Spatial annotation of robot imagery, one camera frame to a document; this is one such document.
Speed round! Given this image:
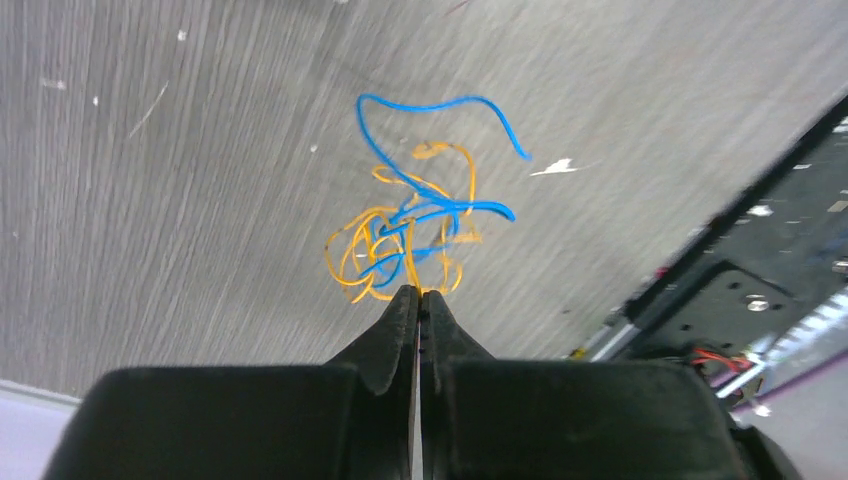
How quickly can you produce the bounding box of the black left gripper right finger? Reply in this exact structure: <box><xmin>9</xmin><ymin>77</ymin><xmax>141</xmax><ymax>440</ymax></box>
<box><xmin>419</xmin><ymin>293</ymin><xmax>752</xmax><ymax>479</ymax></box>

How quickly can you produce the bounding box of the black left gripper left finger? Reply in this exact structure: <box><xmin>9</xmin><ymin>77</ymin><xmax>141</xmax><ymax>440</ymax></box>
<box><xmin>45</xmin><ymin>286</ymin><xmax>419</xmax><ymax>479</ymax></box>

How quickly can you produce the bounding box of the multicolour cable bundle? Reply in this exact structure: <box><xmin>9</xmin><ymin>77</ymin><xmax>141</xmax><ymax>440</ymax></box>
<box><xmin>324</xmin><ymin>93</ymin><xmax>533</xmax><ymax>305</ymax></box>

